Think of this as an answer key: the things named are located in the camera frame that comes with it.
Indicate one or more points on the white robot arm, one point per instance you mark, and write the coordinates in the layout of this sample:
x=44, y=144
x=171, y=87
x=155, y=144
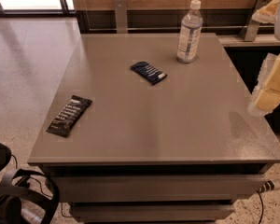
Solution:
x=265, y=97

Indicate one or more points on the clear plastic water bottle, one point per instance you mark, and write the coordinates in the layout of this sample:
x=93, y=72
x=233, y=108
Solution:
x=189, y=34

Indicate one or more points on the black rxbar chocolate wrapper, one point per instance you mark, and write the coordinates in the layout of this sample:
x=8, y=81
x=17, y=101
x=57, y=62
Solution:
x=66, y=119

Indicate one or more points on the lower grey drawer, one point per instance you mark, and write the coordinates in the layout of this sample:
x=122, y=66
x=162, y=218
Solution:
x=150, y=213

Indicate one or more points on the right metal wall bracket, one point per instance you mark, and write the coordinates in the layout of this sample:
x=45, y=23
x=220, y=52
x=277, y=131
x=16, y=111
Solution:
x=250, y=30

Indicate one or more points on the grey drawer cabinet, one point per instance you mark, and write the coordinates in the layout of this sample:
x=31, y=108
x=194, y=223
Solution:
x=194, y=122

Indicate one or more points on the metal wall bracket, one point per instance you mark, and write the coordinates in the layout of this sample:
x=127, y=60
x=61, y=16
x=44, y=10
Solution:
x=121, y=16
x=250, y=30

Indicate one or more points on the blue snack bar wrapper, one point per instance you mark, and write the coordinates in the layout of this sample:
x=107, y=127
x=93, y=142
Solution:
x=148, y=72

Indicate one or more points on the white striped power strip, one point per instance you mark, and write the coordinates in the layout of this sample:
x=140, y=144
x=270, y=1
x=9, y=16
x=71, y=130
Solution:
x=270, y=185

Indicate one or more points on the grey drawer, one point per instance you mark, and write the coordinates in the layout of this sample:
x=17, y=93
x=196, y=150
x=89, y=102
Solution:
x=150, y=213
x=157, y=188

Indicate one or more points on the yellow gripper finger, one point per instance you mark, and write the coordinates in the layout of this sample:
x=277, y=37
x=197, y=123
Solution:
x=269, y=13
x=265, y=97

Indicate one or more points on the left metal wall bracket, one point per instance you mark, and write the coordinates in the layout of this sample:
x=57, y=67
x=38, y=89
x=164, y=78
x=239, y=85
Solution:
x=121, y=16

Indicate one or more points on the upper grey drawer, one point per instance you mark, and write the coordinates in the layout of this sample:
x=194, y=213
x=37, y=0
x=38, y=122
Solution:
x=157, y=188

